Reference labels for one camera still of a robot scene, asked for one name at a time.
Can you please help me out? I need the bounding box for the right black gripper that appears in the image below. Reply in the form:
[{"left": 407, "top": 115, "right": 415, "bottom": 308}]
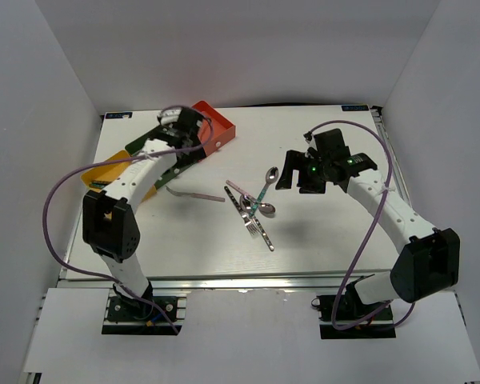
[{"left": 275, "top": 150, "right": 330, "bottom": 194}]

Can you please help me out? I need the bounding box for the green handled spoon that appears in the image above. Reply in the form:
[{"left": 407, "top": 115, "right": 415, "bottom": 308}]
[{"left": 248, "top": 166, "right": 279, "bottom": 218}]

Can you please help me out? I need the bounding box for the pink handled fork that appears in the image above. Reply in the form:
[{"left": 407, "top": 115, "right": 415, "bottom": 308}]
[{"left": 166, "top": 186, "right": 226, "bottom": 202}]

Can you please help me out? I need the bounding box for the silver fork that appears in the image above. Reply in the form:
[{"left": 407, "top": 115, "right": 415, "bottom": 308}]
[{"left": 239, "top": 198, "right": 260, "bottom": 234}]

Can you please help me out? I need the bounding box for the green handled knife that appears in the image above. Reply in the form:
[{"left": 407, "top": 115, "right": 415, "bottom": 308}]
[{"left": 89, "top": 182, "right": 107, "bottom": 190}]

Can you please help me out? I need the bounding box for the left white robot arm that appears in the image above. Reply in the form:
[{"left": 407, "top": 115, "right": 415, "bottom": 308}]
[{"left": 82, "top": 106, "right": 214, "bottom": 319}]

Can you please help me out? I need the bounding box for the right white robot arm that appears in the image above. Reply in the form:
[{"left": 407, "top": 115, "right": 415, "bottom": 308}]
[{"left": 276, "top": 129, "right": 460, "bottom": 319}]

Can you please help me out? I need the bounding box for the red tray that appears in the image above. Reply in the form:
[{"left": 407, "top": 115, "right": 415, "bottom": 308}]
[{"left": 192, "top": 101, "right": 236, "bottom": 162}]

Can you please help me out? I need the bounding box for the green tray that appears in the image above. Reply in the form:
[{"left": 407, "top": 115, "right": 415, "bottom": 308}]
[{"left": 125, "top": 134, "right": 198, "bottom": 190}]

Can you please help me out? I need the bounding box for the yellow tray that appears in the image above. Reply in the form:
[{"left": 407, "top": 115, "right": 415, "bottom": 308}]
[{"left": 80, "top": 150, "right": 157, "bottom": 202}]

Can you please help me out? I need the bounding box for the pink handled spoon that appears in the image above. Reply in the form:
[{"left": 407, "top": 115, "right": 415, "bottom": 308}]
[{"left": 226, "top": 180, "right": 257, "bottom": 204}]

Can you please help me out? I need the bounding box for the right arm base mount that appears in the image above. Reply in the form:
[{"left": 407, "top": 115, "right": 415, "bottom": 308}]
[{"left": 310, "top": 294, "right": 396, "bottom": 340}]

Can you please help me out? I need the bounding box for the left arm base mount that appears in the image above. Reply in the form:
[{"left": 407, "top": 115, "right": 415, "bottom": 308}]
[{"left": 101, "top": 290, "right": 186, "bottom": 336}]

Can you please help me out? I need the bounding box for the aluminium table frame rail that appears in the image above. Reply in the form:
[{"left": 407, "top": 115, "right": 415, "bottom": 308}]
[{"left": 56, "top": 270, "right": 386, "bottom": 291}]

